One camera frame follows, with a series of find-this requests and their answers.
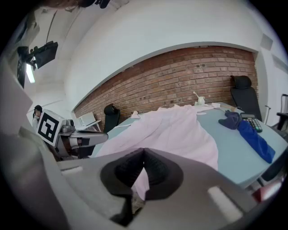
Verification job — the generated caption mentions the bright blue cloth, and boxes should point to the bright blue cloth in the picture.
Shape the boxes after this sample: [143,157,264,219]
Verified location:
[237,121,276,164]

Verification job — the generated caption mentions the red box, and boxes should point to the red box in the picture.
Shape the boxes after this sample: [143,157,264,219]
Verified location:
[252,179,284,203]

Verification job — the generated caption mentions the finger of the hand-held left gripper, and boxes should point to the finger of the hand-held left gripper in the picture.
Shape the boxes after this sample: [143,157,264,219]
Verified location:
[76,130,109,147]

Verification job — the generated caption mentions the white cabinet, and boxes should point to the white cabinet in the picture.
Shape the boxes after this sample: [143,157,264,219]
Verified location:
[76,112,102,132]

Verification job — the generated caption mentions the black side table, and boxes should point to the black side table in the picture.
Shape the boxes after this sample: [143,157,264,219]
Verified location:
[276,111,288,131]

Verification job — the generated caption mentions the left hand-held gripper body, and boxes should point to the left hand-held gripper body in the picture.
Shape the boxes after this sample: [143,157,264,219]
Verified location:
[36,109,90,160]

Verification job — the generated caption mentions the lit tube lamp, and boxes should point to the lit tube lamp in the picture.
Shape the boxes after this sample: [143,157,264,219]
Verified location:
[25,62,36,84]

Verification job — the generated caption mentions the black hanging light panel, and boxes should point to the black hanging light panel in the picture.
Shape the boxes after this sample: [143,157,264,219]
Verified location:
[33,41,59,70]

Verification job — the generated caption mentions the wooden clothes hanger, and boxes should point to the wooden clothes hanger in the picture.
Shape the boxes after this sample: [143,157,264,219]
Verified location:
[221,105,245,113]

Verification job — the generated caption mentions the black head-mounted camera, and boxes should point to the black head-mounted camera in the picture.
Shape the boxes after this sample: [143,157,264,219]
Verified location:
[94,0,111,9]

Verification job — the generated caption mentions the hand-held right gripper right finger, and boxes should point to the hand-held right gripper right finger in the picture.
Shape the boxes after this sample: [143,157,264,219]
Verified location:
[134,147,257,230]

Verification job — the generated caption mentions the black calculator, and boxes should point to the black calculator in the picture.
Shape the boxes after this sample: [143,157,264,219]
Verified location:
[240,113,263,133]

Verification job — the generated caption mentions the pink robe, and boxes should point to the pink robe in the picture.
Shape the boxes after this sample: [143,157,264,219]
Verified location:
[95,103,222,201]

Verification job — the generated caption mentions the black office chair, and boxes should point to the black office chair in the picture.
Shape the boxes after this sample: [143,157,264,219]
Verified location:
[229,75,263,122]
[103,103,121,133]

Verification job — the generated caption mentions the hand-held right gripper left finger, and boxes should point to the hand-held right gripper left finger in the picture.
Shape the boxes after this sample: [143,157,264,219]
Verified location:
[58,147,145,227]

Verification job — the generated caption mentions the wall air vent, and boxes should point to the wall air vent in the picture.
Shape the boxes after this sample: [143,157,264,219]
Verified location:
[261,33,274,50]

